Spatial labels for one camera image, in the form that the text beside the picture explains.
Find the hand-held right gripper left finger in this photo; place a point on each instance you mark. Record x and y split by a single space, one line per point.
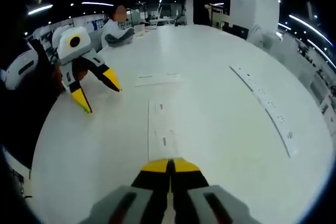
141 203

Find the white socket holder cover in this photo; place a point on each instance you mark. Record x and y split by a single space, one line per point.
164 124

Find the small white box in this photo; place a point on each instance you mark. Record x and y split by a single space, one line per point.
139 30

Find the person's dark clothing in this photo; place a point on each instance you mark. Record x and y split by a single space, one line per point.
23 124

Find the white worn device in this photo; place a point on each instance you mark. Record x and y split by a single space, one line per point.
19 69

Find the large white pillar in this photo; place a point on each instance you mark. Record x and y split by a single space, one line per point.
253 6

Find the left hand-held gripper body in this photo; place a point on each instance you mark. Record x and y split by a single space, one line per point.
73 48

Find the long white slotted strip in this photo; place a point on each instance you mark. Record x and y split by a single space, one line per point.
281 127
245 82

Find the black monitor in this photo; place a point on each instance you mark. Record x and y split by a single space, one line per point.
237 31

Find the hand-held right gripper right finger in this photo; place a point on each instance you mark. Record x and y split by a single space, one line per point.
199 203

